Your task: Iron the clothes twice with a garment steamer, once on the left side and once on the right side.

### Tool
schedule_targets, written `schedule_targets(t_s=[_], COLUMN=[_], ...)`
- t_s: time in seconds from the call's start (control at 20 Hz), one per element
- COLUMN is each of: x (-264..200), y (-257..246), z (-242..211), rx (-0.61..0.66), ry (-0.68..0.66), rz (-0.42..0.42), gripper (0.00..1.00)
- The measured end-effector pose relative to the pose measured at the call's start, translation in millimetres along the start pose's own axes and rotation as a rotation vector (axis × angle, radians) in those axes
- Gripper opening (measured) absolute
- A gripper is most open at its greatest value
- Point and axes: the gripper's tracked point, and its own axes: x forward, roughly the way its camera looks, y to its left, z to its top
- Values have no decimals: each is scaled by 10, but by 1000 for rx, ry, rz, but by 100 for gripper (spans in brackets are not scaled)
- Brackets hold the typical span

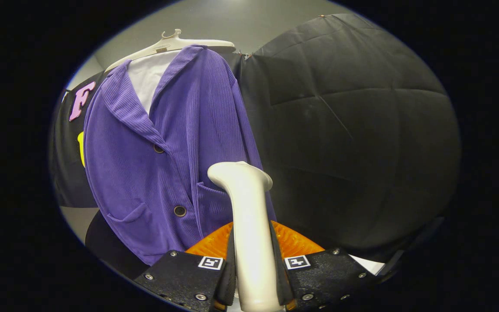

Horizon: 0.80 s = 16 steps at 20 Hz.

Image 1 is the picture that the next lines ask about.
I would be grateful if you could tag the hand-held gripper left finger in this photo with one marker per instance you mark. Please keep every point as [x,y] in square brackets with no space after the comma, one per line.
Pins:
[231,268]

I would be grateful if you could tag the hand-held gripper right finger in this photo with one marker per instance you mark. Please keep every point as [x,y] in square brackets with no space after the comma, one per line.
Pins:
[277,268]

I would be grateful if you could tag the white garment steamer head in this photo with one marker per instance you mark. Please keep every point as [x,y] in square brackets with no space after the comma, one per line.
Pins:
[249,216]

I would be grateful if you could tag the white shirt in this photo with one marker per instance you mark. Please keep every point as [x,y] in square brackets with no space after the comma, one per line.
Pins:
[145,78]

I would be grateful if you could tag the white plastic clothes hanger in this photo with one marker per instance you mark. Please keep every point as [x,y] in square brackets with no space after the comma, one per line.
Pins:
[176,43]

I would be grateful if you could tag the white flat sheet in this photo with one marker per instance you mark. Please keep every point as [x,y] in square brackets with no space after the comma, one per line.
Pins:
[368,264]

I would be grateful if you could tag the grey cabinet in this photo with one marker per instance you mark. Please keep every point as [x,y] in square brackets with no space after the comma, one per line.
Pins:
[78,221]

